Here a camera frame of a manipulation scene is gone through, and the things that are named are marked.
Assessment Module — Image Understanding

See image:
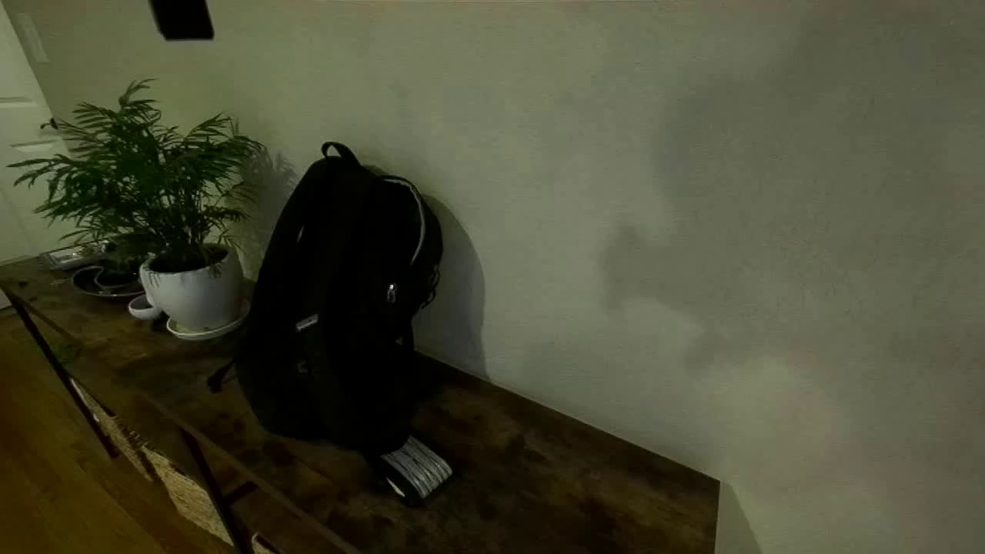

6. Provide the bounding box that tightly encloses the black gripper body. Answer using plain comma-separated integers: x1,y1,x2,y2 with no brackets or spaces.
147,0,217,43

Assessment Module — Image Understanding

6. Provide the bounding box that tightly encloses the white pot saucer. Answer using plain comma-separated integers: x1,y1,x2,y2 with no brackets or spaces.
163,312,249,344

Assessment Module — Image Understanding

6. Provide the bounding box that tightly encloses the dark round plate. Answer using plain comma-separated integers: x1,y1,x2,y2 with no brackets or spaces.
69,256,146,301

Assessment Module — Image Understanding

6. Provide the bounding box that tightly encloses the green leafy houseplant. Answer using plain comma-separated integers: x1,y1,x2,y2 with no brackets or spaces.
11,77,264,274

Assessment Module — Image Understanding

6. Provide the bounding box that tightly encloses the black backpack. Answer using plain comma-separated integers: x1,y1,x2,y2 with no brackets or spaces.
230,139,447,457

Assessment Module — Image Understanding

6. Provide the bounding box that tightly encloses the small white dish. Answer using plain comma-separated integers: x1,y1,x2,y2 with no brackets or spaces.
127,293,167,323

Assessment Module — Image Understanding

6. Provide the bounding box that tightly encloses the white plant pot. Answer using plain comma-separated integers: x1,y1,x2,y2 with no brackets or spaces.
135,242,249,332

